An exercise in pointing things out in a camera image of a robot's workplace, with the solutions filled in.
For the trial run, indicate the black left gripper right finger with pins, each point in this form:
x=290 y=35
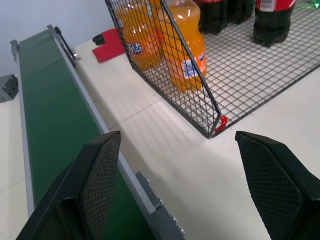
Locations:
x=277 y=185

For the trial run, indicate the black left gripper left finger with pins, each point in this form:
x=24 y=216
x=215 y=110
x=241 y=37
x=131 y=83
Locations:
x=75 y=190

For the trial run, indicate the green conveyor belt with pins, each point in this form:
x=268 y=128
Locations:
x=57 y=112

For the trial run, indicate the red plastic clip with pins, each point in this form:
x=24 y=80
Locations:
x=222 y=124

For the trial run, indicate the red and black cloth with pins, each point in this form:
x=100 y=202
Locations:
x=107 y=46

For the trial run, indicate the orange soda bottle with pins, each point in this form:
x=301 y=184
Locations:
x=185 y=45
x=140 y=40

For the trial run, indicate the dark cola bottle red label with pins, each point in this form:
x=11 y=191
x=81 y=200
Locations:
x=272 y=20
x=240 y=10
x=212 y=15

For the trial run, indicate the grey metal bracket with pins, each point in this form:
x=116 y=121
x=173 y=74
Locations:
x=8 y=88

